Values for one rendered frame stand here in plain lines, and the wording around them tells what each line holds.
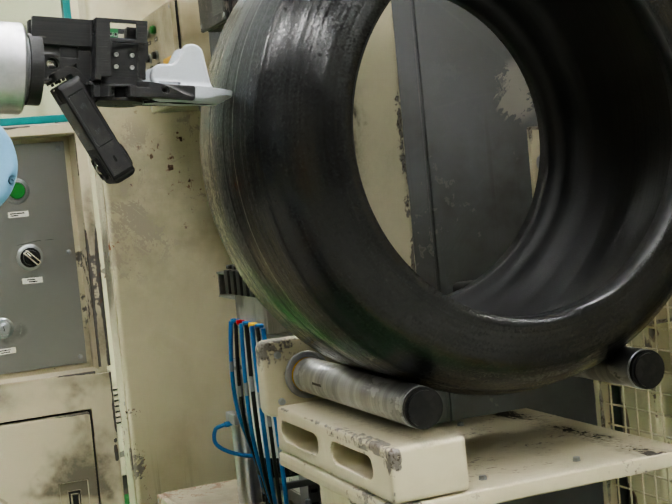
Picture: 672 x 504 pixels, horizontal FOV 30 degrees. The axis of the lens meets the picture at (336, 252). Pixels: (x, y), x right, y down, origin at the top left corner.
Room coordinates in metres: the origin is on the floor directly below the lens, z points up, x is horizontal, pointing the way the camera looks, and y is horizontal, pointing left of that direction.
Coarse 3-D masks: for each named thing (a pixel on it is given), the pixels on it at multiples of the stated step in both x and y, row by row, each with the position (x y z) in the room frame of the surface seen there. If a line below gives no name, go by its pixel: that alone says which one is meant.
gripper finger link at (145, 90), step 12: (144, 84) 1.25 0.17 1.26; (156, 84) 1.25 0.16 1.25; (168, 84) 1.27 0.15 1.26; (120, 96) 1.26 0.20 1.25; (132, 96) 1.25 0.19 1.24; (144, 96) 1.25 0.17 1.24; (156, 96) 1.25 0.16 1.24; (168, 96) 1.26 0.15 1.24; (180, 96) 1.27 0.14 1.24; (192, 96) 1.28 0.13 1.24
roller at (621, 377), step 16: (624, 352) 1.41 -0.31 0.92; (640, 352) 1.39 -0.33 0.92; (656, 352) 1.40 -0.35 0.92; (592, 368) 1.46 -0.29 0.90; (608, 368) 1.42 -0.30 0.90; (624, 368) 1.40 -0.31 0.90; (640, 368) 1.38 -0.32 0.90; (656, 368) 1.39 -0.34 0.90; (624, 384) 1.41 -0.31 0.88; (640, 384) 1.39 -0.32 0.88; (656, 384) 1.39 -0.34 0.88
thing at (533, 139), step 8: (528, 128) 1.91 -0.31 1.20; (536, 128) 1.91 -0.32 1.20; (528, 136) 1.91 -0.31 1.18; (536, 136) 1.91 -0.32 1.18; (528, 144) 1.91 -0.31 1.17; (536, 144) 1.91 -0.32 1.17; (536, 152) 1.91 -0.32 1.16; (536, 160) 1.90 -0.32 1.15; (536, 168) 1.91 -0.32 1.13; (536, 176) 1.91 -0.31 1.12; (664, 312) 1.76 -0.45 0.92; (656, 320) 1.75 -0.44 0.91; (664, 320) 1.76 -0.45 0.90
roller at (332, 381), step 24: (312, 360) 1.57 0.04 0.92; (312, 384) 1.52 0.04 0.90; (336, 384) 1.45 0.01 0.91; (360, 384) 1.39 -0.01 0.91; (384, 384) 1.35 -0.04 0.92; (408, 384) 1.31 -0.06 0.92; (360, 408) 1.40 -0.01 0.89; (384, 408) 1.33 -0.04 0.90; (408, 408) 1.28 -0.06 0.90; (432, 408) 1.29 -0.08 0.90
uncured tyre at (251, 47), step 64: (256, 0) 1.36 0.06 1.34; (320, 0) 1.25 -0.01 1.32; (384, 0) 1.26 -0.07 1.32; (448, 0) 1.63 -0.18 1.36; (512, 0) 1.63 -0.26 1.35; (576, 0) 1.60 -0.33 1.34; (640, 0) 1.38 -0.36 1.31; (256, 64) 1.27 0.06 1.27; (320, 64) 1.24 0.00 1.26; (576, 64) 1.65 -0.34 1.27; (640, 64) 1.56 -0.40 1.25; (256, 128) 1.26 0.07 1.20; (320, 128) 1.24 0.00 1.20; (576, 128) 1.66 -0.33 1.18; (640, 128) 1.59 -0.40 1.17; (256, 192) 1.27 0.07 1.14; (320, 192) 1.24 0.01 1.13; (576, 192) 1.66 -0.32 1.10; (640, 192) 1.57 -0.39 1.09; (256, 256) 1.34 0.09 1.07; (320, 256) 1.25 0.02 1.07; (384, 256) 1.25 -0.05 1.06; (512, 256) 1.63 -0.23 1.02; (576, 256) 1.63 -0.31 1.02; (640, 256) 1.37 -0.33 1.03; (320, 320) 1.30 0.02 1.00; (384, 320) 1.27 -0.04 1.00; (448, 320) 1.28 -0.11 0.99; (512, 320) 1.30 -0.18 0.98; (576, 320) 1.33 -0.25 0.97; (640, 320) 1.38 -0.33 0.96; (448, 384) 1.32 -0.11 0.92; (512, 384) 1.34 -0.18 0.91
